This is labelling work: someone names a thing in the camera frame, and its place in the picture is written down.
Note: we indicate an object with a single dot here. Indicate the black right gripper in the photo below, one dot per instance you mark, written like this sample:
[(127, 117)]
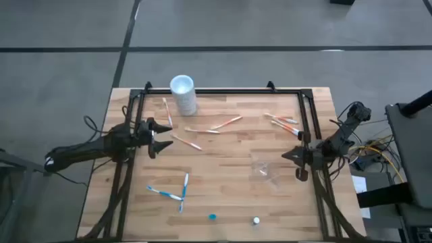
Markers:
[(314, 153)]

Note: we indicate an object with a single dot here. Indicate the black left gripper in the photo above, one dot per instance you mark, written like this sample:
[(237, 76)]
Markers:
[(145, 135)]

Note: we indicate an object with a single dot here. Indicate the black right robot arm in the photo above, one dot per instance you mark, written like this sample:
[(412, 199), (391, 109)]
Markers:
[(341, 135)]

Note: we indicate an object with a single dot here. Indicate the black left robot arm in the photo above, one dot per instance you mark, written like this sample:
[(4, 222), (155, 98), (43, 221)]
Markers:
[(84, 148)]

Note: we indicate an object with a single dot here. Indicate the white paper cup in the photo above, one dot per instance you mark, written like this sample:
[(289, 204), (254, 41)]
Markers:
[(184, 98)]

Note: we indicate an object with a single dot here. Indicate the blue white toothbrush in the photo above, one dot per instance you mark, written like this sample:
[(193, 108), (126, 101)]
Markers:
[(164, 193), (184, 190)]

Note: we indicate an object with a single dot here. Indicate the white paper sheet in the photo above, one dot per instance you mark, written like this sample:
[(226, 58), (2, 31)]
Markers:
[(359, 184)]

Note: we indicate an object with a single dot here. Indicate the black cart base bar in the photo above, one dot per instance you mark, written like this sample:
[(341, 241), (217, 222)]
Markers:
[(381, 196)]

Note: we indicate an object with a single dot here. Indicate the grey cart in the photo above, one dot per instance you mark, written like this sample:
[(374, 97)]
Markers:
[(410, 152)]

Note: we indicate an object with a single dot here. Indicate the black pole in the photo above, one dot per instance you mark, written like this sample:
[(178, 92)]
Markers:
[(418, 101)]

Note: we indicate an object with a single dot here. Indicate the grey metal stand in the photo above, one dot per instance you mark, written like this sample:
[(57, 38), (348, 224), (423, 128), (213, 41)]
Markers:
[(27, 165)]

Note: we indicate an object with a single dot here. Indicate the black box on floor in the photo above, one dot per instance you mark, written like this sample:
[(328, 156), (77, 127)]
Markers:
[(341, 2)]

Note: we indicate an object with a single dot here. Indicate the black metal rig frame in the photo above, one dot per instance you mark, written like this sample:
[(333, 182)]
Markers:
[(236, 91)]

